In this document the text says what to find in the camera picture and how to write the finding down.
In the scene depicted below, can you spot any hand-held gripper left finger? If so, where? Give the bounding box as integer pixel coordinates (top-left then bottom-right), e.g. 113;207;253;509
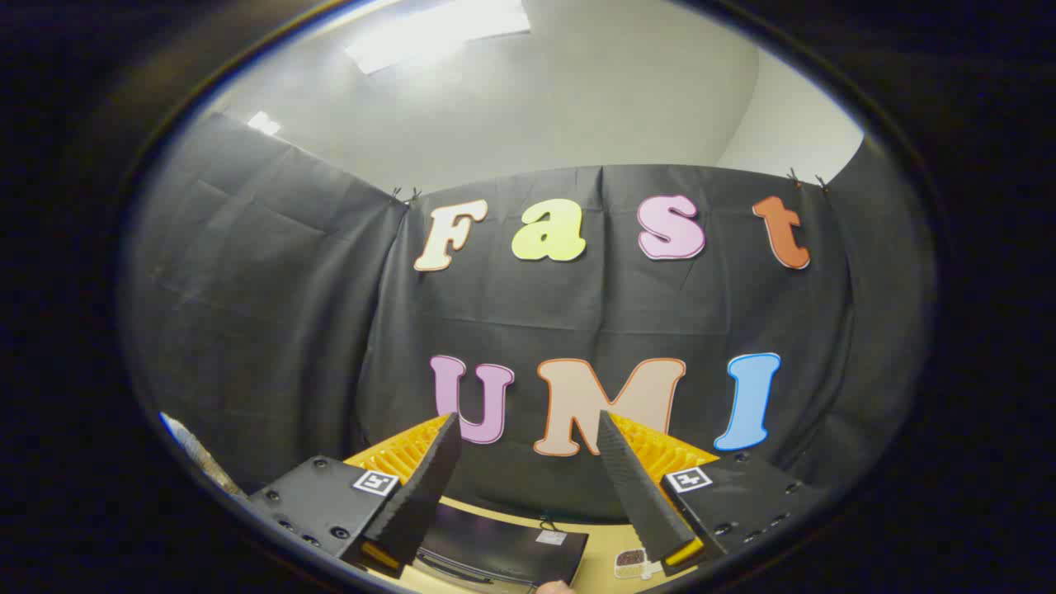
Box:
247;412;464;578

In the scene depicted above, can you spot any black backdrop cloth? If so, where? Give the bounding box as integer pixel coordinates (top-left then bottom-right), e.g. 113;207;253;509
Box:
120;111;938;526

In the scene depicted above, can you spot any white fleece blanket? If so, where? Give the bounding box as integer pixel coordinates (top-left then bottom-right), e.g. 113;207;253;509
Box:
160;412;245;497

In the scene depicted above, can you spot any black toaster oven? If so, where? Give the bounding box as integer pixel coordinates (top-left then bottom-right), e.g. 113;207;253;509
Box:
415;502;592;589

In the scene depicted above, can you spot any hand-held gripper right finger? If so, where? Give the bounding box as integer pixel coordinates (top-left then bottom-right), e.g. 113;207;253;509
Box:
595;409;827;578

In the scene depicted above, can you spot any large ceiling light panel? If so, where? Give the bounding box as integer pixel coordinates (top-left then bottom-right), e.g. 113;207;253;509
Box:
345;0;531;76

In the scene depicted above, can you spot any small clear plastic container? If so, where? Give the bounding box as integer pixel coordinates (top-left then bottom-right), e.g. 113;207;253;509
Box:
614;546;666;580

